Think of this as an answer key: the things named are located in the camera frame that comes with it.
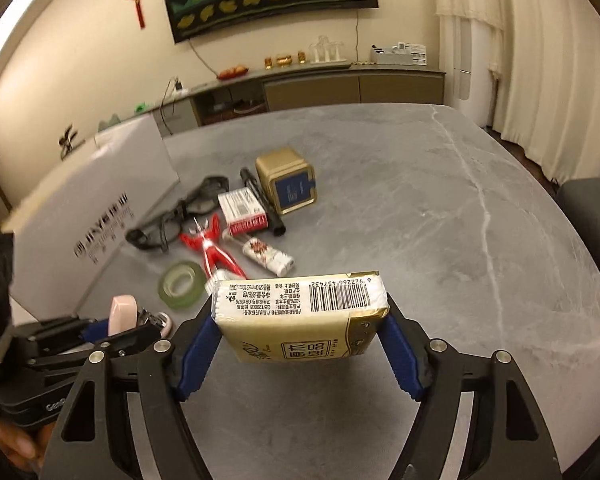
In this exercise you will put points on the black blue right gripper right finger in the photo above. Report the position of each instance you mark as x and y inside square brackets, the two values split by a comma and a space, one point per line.
[507, 435]

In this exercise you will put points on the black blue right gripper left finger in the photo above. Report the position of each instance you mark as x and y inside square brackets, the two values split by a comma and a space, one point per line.
[95, 434]

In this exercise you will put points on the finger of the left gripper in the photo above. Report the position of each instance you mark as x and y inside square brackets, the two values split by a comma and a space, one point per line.
[51, 337]
[126, 343]

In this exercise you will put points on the green tape roll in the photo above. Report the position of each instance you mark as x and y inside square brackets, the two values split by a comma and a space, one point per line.
[182, 285]

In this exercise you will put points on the red silver hero figure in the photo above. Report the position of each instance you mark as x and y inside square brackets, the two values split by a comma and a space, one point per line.
[205, 241]

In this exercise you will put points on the yellow tissue pack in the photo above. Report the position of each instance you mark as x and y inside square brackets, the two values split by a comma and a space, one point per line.
[313, 318]

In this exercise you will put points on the black glasses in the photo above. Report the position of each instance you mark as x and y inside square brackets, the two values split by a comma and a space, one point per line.
[163, 229]

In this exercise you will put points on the red white card box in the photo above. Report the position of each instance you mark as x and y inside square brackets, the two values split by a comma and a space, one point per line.
[242, 212]

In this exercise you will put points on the black marker pen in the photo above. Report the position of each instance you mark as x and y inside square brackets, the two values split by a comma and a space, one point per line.
[275, 223]

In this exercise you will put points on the gold square tin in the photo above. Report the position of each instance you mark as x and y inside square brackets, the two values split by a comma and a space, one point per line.
[287, 179]

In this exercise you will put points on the person left hand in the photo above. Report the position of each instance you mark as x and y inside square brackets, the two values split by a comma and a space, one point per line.
[26, 452]

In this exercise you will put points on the white cardboard box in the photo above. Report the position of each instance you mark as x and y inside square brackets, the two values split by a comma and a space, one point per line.
[70, 226]

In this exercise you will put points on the red fruit bowl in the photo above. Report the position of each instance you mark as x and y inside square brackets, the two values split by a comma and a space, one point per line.
[232, 73]

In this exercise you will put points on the long grey tv cabinet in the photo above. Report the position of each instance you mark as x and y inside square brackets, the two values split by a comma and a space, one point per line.
[297, 86]

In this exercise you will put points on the clear glasses on tray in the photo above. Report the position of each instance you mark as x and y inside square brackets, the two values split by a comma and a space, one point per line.
[326, 51]

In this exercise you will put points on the cream curtain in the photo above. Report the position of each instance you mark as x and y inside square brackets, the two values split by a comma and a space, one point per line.
[545, 56]

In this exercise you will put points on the white organiser box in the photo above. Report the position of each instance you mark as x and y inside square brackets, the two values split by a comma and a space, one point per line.
[400, 54]

